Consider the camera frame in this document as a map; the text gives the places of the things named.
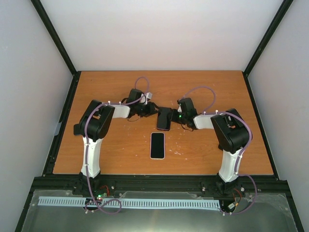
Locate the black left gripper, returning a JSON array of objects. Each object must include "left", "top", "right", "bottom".
[{"left": 135, "top": 101, "right": 162, "bottom": 117}]

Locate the right black frame post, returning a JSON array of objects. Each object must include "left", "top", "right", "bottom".
[{"left": 242, "top": 0, "right": 294, "bottom": 180}]

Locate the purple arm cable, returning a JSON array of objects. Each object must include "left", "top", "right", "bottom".
[
  {"left": 83, "top": 76, "right": 150, "bottom": 216},
  {"left": 183, "top": 86, "right": 258, "bottom": 216}
]

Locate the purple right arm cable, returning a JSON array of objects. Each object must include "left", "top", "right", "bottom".
[{"left": 183, "top": 86, "right": 258, "bottom": 216}]

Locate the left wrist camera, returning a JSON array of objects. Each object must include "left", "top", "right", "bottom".
[{"left": 141, "top": 92, "right": 153, "bottom": 104}]

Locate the black phone case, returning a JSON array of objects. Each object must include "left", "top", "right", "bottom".
[{"left": 156, "top": 106, "right": 172, "bottom": 131}]

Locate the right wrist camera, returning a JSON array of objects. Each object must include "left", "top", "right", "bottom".
[{"left": 177, "top": 98, "right": 196, "bottom": 113}]

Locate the blue-edged black phone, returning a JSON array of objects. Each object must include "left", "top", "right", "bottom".
[{"left": 73, "top": 124, "right": 82, "bottom": 136}]

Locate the black aluminium frame rail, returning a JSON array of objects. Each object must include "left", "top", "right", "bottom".
[{"left": 30, "top": 174, "right": 291, "bottom": 199}]

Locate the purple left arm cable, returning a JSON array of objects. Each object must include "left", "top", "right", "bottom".
[{"left": 83, "top": 76, "right": 150, "bottom": 216}]

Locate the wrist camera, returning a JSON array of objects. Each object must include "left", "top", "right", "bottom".
[
  {"left": 141, "top": 92, "right": 153, "bottom": 104},
  {"left": 177, "top": 98, "right": 196, "bottom": 113}
]

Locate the black frame post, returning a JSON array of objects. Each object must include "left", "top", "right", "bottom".
[
  {"left": 31, "top": 0, "right": 81, "bottom": 175},
  {"left": 242, "top": 0, "right": 294, "bottom": 180}
]

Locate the light blue cable duct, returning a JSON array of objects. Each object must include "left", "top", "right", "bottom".
[{"left": 38, "top": 196, "right": 220, "bottom": 210}]

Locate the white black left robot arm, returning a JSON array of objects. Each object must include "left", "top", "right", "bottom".
[{"left": 73, "top": 88, "right": 159, "bottom": 195}]

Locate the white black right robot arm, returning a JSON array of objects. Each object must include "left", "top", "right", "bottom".
[{"left": 168, "top": 108, "right": 253, "bottom": 195}]

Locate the metal base plate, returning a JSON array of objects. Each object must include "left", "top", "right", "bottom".
[{"left": 19, "top": 191, "right": 298, "bottom": 232}]

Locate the white clear phone case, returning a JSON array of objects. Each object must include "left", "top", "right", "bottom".
[{"left": 149, "top": 131, "right": 166, "bottom": 160}]

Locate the left black frame post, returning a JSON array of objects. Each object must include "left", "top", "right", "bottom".
[{"left": 31, "top": 0, "right": 81, "bottom": 175}]

